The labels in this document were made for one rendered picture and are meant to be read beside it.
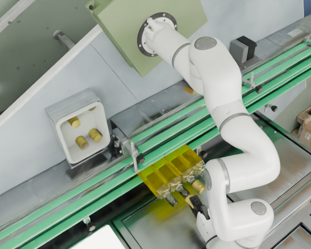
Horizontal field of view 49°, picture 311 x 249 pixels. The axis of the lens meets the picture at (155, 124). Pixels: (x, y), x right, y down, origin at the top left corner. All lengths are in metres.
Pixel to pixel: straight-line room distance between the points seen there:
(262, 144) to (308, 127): 4.30
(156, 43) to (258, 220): 0.60
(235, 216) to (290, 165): 0.86
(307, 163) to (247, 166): 0.90
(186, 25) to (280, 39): 0.71
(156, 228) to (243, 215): 0.60
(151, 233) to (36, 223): 0.42
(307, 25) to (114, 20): 1.18
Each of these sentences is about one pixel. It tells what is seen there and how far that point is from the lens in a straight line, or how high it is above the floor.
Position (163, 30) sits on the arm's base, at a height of 0.89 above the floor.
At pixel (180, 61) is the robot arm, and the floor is 1.03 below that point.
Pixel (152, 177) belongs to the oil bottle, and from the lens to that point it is 1.30.
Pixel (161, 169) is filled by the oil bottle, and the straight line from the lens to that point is 1.33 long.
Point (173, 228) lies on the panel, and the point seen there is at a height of 1.16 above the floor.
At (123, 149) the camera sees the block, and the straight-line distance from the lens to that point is 1.30.
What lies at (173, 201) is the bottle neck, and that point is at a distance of 1.26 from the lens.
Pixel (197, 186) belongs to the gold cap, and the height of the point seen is 1.14.
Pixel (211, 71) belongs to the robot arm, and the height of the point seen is 1.20.
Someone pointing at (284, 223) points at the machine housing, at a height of 1.40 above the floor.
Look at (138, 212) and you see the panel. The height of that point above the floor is 1.02.
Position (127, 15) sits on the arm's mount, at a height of 0.83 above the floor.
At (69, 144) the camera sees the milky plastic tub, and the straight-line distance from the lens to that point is 1.31.
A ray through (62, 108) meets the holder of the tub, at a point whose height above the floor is 0.79.
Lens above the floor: 1.66
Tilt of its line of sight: 36 degrees down
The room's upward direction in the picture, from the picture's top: 134 degrees clockwise
